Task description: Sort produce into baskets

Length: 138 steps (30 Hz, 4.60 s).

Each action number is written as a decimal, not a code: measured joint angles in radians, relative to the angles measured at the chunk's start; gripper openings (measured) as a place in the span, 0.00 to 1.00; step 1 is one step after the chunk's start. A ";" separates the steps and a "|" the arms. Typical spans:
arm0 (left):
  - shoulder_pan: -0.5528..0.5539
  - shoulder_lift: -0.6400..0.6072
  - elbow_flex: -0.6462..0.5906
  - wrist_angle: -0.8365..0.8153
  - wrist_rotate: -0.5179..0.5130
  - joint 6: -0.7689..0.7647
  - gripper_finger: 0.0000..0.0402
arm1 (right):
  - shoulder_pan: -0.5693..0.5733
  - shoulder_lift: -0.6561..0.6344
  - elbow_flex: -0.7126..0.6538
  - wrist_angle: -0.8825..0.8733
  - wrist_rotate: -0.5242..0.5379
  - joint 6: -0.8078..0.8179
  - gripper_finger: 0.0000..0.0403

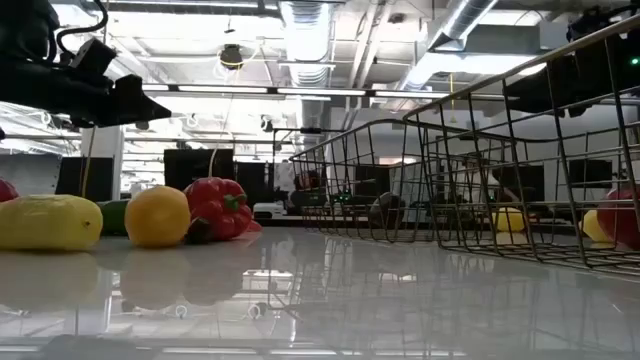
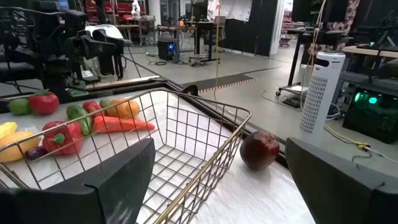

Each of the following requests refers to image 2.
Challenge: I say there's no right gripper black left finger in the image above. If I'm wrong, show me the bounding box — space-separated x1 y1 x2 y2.
0 138 156 224

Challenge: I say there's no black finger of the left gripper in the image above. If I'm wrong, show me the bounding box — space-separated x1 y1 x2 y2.
92 28 109 77
112 37 126 81

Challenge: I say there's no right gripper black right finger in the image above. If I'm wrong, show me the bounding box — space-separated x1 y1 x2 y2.
284 136 398 224

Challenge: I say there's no red toy strawberry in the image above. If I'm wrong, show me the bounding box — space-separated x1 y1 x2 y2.
82 100 106 118

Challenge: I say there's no orange toy bell pepper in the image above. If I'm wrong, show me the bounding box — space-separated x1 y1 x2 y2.
105 98 141 119

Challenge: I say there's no green toy cucumber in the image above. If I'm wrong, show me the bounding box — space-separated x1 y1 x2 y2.
65 105 93 136

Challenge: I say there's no red toy bell pepper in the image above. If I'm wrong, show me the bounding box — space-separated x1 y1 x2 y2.
42 121 84 156

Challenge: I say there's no red toy tomato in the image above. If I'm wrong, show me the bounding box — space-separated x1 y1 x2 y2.
29 88 60 116

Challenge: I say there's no small purple toy eggplant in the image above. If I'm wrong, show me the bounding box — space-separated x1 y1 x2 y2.
24 145 48 161

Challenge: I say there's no green toy lime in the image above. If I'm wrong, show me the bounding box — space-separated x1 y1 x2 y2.
8 98 32 116

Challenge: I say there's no dark red toy apple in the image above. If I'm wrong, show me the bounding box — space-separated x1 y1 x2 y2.
239 130 280 171

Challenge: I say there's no gold wire basket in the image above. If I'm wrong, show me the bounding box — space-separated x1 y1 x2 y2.
0 88 253 224

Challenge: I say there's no yellow orange toy mango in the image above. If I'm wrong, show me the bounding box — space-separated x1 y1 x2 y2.
0 130 42 164

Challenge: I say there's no yellow toy corn cob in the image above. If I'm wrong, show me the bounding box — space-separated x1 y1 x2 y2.
0 121 19 139

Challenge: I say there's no dark green toy avocado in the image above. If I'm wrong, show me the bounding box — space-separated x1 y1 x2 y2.
99 97 114 109

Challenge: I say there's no black computer tower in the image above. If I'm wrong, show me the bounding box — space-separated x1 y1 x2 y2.
157 36 182 62

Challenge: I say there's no red storage shelving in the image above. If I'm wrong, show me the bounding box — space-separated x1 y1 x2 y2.
84 0 147 25

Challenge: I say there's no wooden top desk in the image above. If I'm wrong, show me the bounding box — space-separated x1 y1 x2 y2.
155 21 226 67

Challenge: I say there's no white tower fan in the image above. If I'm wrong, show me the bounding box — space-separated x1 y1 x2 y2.
298 50 346 147

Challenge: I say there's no black rolling desk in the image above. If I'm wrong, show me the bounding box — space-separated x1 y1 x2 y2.
275 27 354 98

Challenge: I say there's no white floor cable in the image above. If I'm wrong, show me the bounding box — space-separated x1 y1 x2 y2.
362 145 398 165

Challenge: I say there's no yellow floor cable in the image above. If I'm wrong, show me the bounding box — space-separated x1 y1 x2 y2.
323 123 371 151

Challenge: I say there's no black partition wall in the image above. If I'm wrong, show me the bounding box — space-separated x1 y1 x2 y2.
222 0 280 59

